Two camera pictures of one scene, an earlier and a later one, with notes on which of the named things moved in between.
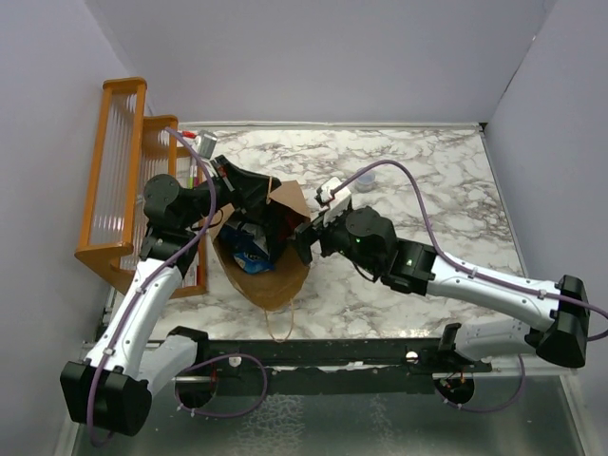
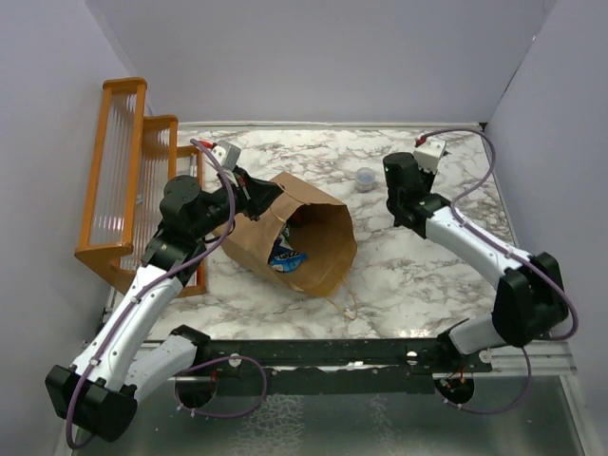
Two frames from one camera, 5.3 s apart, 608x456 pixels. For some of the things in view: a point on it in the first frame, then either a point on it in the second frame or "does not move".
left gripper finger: [276, 220] to [262, 194]
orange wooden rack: [130, 150] does not move
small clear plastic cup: [366, 183] does not move
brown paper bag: [278, 289] to [321, 227]
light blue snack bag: [248, 247] to [283, 257]
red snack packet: [292, 220] does not move
